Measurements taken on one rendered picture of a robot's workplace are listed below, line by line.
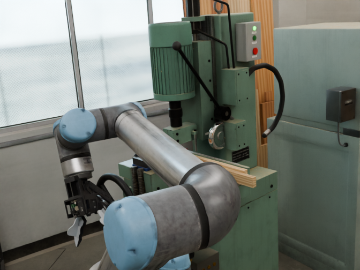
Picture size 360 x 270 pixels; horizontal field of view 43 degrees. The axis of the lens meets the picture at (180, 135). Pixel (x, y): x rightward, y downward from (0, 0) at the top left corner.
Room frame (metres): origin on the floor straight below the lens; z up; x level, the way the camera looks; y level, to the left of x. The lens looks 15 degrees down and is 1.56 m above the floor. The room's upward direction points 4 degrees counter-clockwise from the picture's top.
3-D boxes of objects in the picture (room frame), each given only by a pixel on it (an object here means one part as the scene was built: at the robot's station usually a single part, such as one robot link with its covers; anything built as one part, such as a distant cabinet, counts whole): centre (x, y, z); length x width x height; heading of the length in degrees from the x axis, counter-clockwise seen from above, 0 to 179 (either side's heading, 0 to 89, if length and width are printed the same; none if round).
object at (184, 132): (1.93, 0.00, 1.03); 0.14 x 0.07 x 0.09; 131
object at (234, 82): (1.94, -0.25, 1.23); 0.09 x 0.08 x 0.15; 131
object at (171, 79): (1.92, 0.01, 1.35); 0.18 x 0.18 x 0.31
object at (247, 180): (1.82, -0.07, 0.92); 0.59 x 0.02 x 0.04; 41
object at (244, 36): (2.02, -0.32, 1.40); 0.10 x 0.06 x 0.16; 131
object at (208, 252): (1.62, -0.05, 0.58); 0.12 x 0.08 x 0.08; 131
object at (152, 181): (1.74, 0.12, 0.92); 0.15 x 0.13 x 0.09; 41
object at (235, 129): (1.92, -0.23, 1.02); 0.09 x 0.07 x 0.12; 41
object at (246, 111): (2.11, -0.21, 1.16); 0.22 x 0.22 x 0.72; 41
